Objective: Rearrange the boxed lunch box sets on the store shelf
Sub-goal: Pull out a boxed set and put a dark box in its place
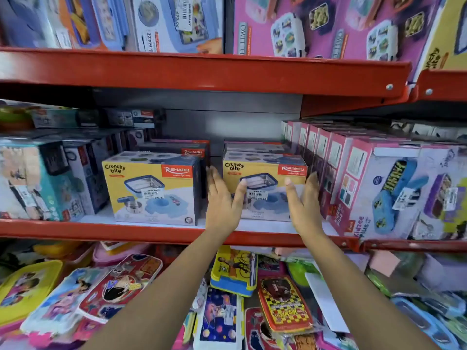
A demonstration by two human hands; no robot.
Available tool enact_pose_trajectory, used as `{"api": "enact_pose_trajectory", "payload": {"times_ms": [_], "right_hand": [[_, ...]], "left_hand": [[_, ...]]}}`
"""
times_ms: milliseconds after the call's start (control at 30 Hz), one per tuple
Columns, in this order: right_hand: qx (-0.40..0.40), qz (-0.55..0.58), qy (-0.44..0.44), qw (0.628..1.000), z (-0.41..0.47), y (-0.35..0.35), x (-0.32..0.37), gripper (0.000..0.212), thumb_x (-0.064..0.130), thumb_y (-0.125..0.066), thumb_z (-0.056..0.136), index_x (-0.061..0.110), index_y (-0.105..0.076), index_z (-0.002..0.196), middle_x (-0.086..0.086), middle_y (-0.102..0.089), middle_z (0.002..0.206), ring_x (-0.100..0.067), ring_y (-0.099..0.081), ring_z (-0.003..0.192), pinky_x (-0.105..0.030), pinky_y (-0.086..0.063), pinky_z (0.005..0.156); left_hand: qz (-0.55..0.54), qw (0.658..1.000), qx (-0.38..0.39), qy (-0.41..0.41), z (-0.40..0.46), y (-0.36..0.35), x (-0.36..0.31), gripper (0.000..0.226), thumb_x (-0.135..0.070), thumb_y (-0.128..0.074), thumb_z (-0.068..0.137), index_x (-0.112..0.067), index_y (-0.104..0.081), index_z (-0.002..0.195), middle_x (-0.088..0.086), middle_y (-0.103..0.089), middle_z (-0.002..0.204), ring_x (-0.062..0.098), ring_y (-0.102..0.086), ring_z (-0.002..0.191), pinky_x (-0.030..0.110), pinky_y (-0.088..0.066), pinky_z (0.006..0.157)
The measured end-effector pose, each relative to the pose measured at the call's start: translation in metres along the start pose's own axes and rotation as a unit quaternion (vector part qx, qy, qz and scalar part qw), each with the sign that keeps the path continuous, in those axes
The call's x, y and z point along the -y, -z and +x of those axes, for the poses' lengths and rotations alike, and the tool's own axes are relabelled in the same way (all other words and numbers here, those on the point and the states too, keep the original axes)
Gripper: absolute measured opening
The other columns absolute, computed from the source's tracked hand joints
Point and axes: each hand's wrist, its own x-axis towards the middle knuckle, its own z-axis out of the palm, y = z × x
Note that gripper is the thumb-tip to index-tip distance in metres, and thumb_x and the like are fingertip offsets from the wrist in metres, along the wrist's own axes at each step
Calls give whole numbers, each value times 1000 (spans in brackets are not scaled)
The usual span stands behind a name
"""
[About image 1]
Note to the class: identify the person's left hand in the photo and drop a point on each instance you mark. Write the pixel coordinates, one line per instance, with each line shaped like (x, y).
(220, 211)

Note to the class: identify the large pink lunch box carton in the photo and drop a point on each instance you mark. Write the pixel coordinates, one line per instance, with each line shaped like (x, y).
(328, 29)

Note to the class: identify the white space print lunch box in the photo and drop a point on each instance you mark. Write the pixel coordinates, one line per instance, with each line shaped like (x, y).
(219, 320)

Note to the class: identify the stack of blue orange cartons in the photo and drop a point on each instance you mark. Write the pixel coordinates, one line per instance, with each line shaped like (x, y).
(62, 20)

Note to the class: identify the blue and white carton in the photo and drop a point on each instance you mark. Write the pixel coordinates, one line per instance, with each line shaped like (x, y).
(171, 21)

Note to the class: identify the white and black carton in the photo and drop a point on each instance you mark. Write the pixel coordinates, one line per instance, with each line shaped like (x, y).
(87, 174)

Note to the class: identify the red yellow checkered pencil box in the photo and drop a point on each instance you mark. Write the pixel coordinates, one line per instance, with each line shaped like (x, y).
(284, 304)

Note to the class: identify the large yellow carton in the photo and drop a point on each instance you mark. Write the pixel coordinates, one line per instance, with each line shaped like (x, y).
(445, 32)

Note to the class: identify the green lunch box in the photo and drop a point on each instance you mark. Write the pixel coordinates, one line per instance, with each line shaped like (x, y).
(301, 271)

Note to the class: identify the person's left forearm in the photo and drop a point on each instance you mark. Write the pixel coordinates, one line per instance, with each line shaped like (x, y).
(164, 291)

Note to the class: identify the grey carton with red label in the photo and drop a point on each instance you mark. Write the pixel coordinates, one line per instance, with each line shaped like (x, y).
(182, 147)
(255, 146)

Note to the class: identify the pink lunch box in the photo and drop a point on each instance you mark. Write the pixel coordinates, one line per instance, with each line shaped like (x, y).
(116, 253)

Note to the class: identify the yellow cartoon lunch box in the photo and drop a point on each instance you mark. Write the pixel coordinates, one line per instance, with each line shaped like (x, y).
(25, 291)

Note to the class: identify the yellow lunch box carton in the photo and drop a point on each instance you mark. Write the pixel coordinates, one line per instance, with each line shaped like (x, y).
(262, 171)
(153, 189)

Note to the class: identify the blue steel lunch box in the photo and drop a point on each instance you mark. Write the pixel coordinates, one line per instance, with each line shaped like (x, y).
(419, 320)

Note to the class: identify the person's left thumb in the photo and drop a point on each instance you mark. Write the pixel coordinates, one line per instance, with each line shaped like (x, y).
(242, 191)

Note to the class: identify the teal printed carton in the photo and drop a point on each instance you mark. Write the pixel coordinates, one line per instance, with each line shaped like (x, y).
(36, 182)

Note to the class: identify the row of small grey cartons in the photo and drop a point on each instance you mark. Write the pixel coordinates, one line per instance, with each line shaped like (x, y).
(95, 118)

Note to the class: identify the white paper card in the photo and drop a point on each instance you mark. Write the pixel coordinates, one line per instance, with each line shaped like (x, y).
(326, 302)

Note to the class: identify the person's right forearm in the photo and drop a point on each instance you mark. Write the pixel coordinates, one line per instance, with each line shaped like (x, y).
(361, 295)

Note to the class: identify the yellow and blue lunch box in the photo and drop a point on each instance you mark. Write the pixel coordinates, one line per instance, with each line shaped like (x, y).
(233, 269)

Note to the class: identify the person's right thumb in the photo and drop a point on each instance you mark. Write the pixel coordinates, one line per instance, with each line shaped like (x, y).
(290, 191)

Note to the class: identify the pink paper note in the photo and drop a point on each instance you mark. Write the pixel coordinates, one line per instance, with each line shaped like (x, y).
(383, 262)

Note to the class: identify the person's right hand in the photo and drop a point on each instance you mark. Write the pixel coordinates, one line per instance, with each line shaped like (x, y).
(306, 211)

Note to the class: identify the long red metal shelf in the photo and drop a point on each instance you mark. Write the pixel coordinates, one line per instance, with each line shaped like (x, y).
(204, 74)
(109, 231)

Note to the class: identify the red cartoon lunch box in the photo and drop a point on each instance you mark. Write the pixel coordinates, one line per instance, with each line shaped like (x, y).
(257, 331)

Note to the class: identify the row of pink cartons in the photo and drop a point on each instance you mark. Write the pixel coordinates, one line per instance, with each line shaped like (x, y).
(372, 182)

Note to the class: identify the light blue cartoon lunch box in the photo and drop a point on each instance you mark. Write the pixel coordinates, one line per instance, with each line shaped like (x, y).
(58, 306)

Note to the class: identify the red cartoon pencil box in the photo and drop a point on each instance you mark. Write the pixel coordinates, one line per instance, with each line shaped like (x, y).
(116, 287)

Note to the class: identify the short red metal shelf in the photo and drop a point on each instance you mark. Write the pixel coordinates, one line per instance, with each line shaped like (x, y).
(441, 85)
(412, 245)

